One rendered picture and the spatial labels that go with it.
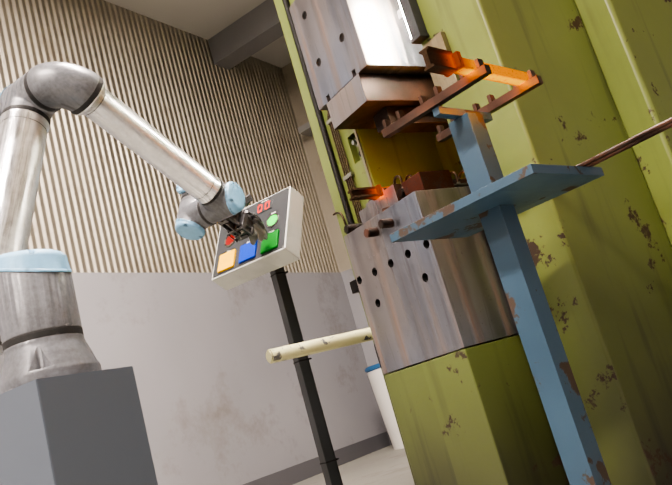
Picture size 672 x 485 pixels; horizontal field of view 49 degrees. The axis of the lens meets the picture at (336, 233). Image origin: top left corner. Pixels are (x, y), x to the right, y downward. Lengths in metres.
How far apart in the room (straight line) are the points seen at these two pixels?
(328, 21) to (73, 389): 1.49
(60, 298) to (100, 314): 3.16
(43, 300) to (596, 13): 1.77
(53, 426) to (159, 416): 3.39
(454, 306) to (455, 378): 0.19
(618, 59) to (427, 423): 1.21
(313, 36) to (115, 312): 2.70
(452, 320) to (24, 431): 1.09
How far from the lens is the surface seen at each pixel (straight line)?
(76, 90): 1.93
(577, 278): 1.96
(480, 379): 2.00
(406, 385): 2.21
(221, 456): 5.11
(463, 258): 2.08
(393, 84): 2.40
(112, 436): 1.49
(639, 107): 2.36
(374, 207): 2.29
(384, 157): 2.60
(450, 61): 1.59
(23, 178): 1.86
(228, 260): 2.64
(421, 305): 2.08
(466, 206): 1.60
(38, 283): 1.53
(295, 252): 2.51
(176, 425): 4.88
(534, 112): 2.09
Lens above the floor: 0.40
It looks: 13 degrees up
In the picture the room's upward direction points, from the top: 16 degrees counter-clockwise
